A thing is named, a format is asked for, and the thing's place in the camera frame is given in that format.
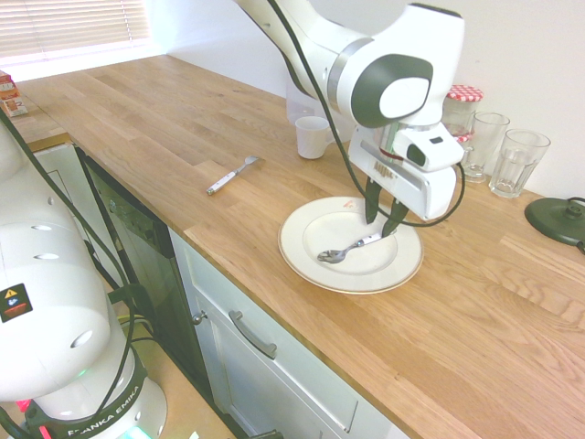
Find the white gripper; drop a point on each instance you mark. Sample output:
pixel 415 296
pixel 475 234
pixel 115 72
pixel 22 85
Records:
pixel 411 189

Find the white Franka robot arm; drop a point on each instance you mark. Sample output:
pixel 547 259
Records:
pixel 50 329

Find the white plate gold rim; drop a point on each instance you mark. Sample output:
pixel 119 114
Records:
pixel 356 274

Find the white ceramic cup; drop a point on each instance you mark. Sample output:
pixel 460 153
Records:
pixel 311 137

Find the small glass jar checked lid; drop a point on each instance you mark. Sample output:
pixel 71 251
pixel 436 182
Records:
pixel 465 137

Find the clear glass mug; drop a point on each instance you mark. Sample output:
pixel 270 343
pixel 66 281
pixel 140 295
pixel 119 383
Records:
pixel 484 146

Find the tall glass jar checked lid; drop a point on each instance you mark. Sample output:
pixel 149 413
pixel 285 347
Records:
pixel 464 110

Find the clear pitcher blue lid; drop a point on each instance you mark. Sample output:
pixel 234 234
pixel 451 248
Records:
pixel 301 107

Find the clear glass tumbler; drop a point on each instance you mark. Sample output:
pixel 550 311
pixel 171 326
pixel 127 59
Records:
pixel 516 164

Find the dark kettle base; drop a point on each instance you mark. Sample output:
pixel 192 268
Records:
pixel 555 221

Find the white drawer front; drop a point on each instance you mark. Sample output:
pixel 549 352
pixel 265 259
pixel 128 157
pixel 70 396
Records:
pixel 292 375

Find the small metal knob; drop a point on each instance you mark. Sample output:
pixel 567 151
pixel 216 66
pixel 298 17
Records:
pixel 199 317

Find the dark dishwasher front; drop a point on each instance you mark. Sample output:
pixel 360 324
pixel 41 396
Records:
pixel 151 274

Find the white cabinet door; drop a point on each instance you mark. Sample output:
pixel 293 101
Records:
pixel 68 183

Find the white window blind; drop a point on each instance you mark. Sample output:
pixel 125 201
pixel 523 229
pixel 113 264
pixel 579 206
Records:
pixel 68 27

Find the orange white carton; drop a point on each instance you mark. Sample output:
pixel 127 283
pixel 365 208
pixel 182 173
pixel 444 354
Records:
pixel 11 98

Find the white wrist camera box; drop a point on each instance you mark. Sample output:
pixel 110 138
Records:
pixel 434 148

